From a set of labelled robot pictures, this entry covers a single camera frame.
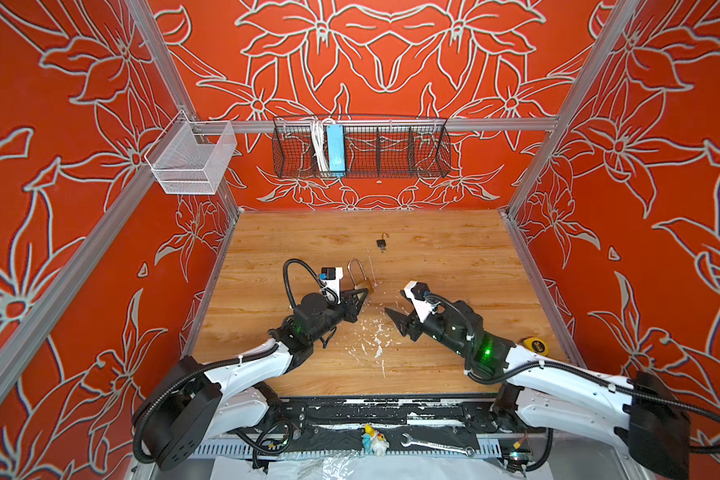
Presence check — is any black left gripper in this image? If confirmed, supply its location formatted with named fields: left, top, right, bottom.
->
left=308, top=286, right=367, bottom=345

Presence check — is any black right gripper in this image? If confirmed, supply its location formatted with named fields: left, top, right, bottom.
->
left=384, top=307, right=471, bottom=360

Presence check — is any brass padlock with steel shackle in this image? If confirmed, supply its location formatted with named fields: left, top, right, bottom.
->
left=347, top=258, right=374, bottom=293

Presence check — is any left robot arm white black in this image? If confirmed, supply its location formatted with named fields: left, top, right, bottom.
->
left=132, top=258, right=370, bottom=471

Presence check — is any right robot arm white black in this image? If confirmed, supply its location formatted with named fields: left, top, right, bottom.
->
left=385, top=292, right=720, bottom=479

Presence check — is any small toy figure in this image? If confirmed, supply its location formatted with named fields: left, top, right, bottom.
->
left=362, top=424, right=390, bottom=456

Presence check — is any yellow tape measure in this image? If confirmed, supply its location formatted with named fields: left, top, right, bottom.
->
left=523, top=337, right=549, bottom=357

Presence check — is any silver wrench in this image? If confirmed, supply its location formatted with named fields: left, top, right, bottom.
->
left=401, top=433, right=476, bottom=458

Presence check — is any clear plastic bin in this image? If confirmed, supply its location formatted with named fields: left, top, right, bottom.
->
left=145, top=112, right=237, bottom=195

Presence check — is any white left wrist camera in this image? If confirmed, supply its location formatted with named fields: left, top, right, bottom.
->
left=319, top=267, right=344, bottom=305

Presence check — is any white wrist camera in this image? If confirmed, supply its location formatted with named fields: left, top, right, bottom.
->
left=319, top=267, right=344, bottom=305
left=402, top=280, right=437, bottom=323

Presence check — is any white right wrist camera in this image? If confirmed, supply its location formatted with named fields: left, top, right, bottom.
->
left=402, top=280, right=437, bottom=323

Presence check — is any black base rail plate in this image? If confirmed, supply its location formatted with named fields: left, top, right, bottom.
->
left=279, top=393, right=544, bottom=434

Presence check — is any black wire basket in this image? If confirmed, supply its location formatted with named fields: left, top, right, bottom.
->
left=272, top=114, right=453, bottom=180

